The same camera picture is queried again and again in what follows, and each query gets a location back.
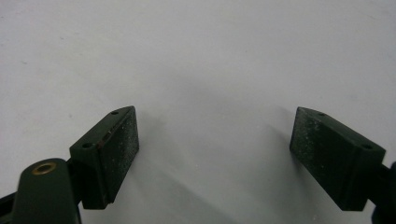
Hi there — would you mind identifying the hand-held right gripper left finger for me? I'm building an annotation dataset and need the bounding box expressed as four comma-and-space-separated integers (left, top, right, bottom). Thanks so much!
68, 105, 140, 210

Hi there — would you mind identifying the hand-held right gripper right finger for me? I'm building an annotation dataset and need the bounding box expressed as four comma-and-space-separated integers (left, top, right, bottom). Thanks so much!
289, 105, 388, 212

